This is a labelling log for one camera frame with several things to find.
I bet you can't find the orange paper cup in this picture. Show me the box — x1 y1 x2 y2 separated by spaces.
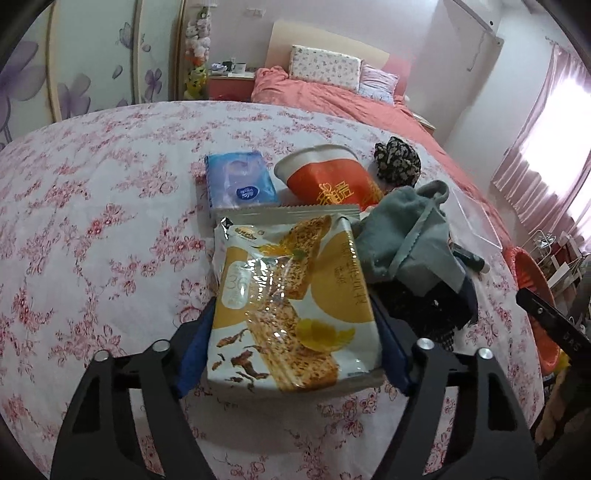
273 144 384 210

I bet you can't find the bed with salmon duvet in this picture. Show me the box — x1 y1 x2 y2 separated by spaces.
250 66 513 241

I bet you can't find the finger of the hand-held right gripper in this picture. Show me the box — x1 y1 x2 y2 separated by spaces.
516 288 591 365

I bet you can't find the white wire rack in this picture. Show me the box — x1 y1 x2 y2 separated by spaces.
531 231 591 296

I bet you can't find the cream and pink headboard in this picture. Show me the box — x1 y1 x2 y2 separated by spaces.
267 19 414 95

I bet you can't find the hanging string of plush toys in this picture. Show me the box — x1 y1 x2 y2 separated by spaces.
184 9 213 68

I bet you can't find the grey-green cloth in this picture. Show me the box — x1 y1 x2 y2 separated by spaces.
355 180 465 296

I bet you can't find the floral pillow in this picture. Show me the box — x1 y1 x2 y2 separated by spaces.
288 45 363 92

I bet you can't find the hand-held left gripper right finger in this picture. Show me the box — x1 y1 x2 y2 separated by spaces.
367 291 541 480

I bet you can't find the floral glass wardrobe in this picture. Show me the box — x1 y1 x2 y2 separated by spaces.
0 0 185 148

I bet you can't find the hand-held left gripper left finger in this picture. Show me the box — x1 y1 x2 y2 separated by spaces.
50 295 218 480

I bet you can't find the clear plastic sheet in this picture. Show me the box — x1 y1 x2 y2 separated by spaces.
443 185 502 252

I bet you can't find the yellow snack packet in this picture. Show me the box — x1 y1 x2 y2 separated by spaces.
208 213 384 393

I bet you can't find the pink floral tablecloth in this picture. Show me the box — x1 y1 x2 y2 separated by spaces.
0 99 550 480

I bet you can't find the blue tissue pack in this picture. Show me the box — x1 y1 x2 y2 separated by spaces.
204 150 280 220

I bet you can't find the striped pillow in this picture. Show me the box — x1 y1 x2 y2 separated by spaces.
358 64 400 103

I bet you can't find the orange plastic basket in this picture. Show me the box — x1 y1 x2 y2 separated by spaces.
505 247 573 384

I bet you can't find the yellow-green plush toy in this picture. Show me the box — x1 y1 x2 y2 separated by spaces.
185 66 208 99

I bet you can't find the black marker pen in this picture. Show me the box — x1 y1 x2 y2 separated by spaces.
450 247 490 273

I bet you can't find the white air conditioner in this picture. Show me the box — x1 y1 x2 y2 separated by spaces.
443 0 506 44

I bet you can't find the pink curtain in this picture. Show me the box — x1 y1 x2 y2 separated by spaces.
492 39 591 254

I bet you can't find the dark cloth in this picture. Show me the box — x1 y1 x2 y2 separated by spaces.
369 240 478 352

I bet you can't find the black floral scrunchie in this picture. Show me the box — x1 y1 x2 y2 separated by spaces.
373 137 422 188

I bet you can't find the pink nightstand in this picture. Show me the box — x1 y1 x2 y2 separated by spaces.
206 69 257 101

